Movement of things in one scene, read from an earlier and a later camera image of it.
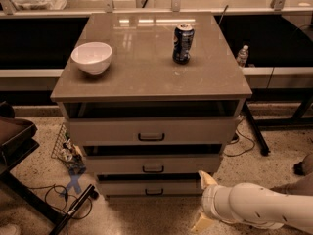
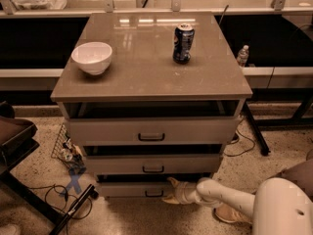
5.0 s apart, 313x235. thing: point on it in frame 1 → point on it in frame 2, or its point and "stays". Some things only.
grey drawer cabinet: [152, 97] stays
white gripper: [208, 199] → [181, 190]
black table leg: [263, 148] stays
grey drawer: [154, 164] stays
